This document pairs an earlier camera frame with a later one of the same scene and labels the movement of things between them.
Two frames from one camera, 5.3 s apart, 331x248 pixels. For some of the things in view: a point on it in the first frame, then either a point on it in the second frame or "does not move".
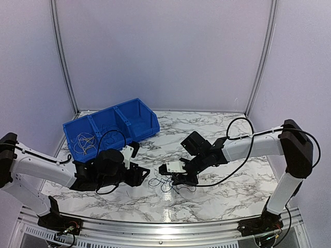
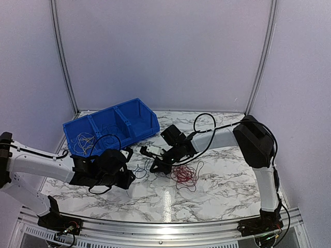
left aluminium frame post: x=60 y=47 does not move
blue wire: x=167 y=186 → x=145 y=165
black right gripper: x=180 y=180 → x=162 y=168
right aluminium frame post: x=270 y=35 does not move
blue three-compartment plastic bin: x=110 y=129 does not move
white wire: x=84 y=141 does not move
